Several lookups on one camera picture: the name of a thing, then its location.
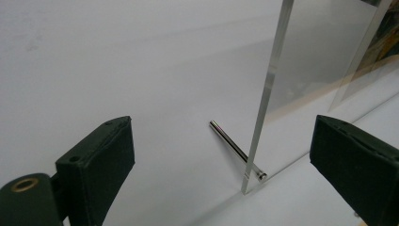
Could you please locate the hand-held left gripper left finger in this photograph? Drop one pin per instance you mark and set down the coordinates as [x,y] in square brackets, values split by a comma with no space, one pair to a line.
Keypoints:
[94,169]

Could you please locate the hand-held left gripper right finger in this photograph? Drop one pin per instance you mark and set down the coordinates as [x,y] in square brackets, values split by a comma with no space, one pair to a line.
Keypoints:
[360,169]

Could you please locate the clear acrylic photo frame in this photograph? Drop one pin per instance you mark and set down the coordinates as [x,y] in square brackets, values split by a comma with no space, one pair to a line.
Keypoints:
[313,62]

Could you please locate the long metal frame pin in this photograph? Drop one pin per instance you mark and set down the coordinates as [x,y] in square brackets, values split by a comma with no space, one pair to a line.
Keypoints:
[230,142]

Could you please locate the painted picture print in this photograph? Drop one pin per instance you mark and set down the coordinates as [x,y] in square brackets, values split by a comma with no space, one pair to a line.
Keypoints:
[387,40]

